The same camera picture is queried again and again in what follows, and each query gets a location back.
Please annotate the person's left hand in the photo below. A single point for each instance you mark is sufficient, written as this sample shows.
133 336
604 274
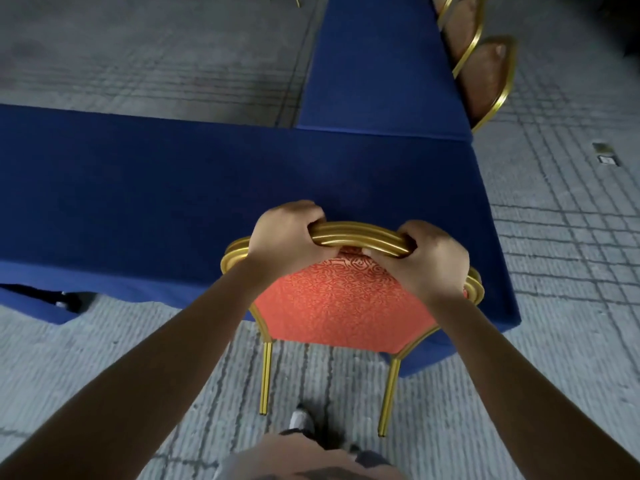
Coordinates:
282 239

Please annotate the person's right hand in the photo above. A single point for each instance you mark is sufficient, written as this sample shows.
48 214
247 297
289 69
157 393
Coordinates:
435 267

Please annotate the person's left thumb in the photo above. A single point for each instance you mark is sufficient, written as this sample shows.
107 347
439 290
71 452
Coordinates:
324 252

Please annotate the person's right thumb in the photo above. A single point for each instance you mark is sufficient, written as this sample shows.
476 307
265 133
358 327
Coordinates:
381 258

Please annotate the gold chair with red upholstery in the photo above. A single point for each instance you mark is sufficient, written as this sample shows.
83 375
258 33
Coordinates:
340 304

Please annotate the person's left forearm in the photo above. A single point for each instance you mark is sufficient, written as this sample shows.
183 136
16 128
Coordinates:
140 384

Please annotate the person's right forearm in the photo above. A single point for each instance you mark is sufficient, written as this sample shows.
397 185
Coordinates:
520 404

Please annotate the person's grey shoe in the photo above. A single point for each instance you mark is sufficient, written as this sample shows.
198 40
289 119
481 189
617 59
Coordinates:
301 420

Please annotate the large blue tablecloth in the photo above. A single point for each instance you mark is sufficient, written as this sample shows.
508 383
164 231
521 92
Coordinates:
150 194

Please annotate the narrow blue tablecloth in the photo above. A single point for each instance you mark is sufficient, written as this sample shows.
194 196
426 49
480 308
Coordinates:
380 69

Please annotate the gold chair with brown upholstery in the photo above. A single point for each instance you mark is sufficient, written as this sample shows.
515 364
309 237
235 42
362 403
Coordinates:
482 79
440 2
462 24

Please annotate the person's beige clothing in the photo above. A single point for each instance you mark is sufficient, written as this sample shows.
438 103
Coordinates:
300 459

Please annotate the metal floor socket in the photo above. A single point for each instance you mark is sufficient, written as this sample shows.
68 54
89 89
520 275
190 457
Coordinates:
605 153

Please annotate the black table leg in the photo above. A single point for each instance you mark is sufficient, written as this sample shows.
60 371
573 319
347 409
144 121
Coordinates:
70 299

